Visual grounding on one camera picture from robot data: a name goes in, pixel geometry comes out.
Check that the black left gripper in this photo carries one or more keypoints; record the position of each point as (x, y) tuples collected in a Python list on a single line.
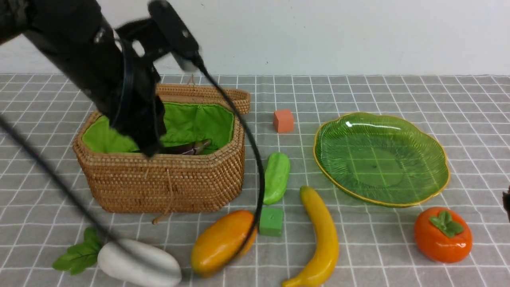
[(137, 113)]

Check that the purple eggplant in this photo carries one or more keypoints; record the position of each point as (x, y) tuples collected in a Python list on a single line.
[(191, 148)]

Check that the white radish with leaves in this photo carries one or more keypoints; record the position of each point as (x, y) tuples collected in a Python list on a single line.
[(156, 268)]

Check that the green cucumber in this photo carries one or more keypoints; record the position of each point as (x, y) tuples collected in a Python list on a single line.
[(276, 177)]

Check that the orange yellow mango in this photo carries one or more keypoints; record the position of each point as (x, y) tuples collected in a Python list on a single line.
[(218, 243)]

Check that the yellow banana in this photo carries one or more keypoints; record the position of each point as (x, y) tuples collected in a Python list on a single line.
[(322, 265)]

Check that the orange persimmon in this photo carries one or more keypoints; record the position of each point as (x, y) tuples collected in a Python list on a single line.
[(442, 235)]

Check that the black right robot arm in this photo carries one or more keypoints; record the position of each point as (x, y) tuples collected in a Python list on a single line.
[(506, 202)]

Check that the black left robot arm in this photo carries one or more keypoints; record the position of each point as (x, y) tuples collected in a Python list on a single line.
[(79, 41)]

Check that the woven rattan basket lid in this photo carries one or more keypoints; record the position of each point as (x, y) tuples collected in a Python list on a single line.
[(201, 94)]

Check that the woven rattan basket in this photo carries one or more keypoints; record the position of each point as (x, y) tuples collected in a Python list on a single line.
[(129, 183)]

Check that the orange foam cube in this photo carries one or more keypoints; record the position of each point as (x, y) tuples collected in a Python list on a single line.
[(283, 121)]

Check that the green foam cube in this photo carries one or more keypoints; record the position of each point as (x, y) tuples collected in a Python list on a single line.
[(271, 222)]

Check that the green glass leaf plate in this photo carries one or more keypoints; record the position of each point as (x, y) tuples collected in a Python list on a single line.
[(383, 160)]

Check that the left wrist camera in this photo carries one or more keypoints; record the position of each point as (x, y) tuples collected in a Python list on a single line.
[(164, 32)]

